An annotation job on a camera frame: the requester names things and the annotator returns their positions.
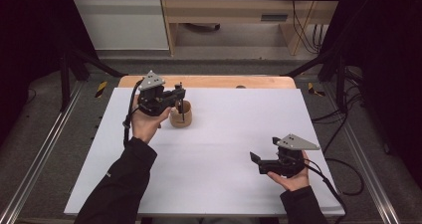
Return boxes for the right hand-held gripper cable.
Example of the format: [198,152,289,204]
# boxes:
[300,155,347,224]

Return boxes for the aluminium floor rail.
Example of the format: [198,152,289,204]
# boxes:
[0,81,86,224]
[322,84,402,224]

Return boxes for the black looped floor cable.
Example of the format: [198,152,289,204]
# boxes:
[312,111,365,197]

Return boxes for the black handled makeup brush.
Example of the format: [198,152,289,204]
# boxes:
[174,82,183,114]

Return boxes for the grey desk label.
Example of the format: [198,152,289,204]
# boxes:
[260,14,289,23]

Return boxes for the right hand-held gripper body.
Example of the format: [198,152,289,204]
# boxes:
[258,133,321,179]

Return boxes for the white table sheet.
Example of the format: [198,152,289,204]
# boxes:
[63,87,346,217]

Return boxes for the person's left hand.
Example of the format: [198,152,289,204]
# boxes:
[130,97,173,144]

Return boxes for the black hanging desk cables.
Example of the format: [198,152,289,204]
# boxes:
[288,0,324,56]

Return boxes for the person's right hand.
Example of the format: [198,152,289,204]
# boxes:
[267,150,312,192]

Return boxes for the white cabinet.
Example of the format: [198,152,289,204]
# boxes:
[66,0,170,51]

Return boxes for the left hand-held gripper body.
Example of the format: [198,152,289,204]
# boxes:
[137,70,174,117]

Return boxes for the hand-held gripper cable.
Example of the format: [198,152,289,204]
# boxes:
[122,79,144,148]
[300,155,347,224]

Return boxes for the dark curtain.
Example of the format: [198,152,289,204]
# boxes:
[319,0,422,178]
[0,0,98,145]

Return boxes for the left hand-held gripper cable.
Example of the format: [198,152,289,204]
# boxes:
[122,79,144,148]

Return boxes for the light wooden desk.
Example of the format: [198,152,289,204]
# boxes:
[158,0,346,57]

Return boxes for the brown cup with animal figure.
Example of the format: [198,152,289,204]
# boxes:
[168,100,193,128]

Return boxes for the black metal stand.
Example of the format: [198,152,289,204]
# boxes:
[59,48,128,112]
[282,48,347,113]

